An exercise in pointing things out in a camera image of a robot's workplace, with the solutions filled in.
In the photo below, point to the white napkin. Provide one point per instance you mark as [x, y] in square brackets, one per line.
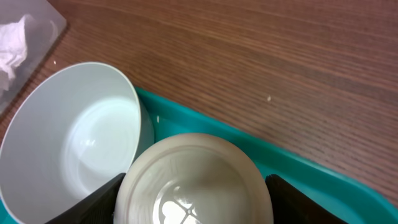
[13, 49]

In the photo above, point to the white plastic cup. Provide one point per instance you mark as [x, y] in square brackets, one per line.
[193, 178]

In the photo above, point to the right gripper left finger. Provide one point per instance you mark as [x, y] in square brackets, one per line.
[97, 208]

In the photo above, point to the grey bowl with rice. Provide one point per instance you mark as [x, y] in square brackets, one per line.
[76, 131]

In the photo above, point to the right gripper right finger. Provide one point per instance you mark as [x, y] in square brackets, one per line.
[290, 205]

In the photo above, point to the clear plastic storage bin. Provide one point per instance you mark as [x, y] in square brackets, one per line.
[40, 36]

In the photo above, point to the teal serving tray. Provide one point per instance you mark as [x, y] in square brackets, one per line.
[344, 197]

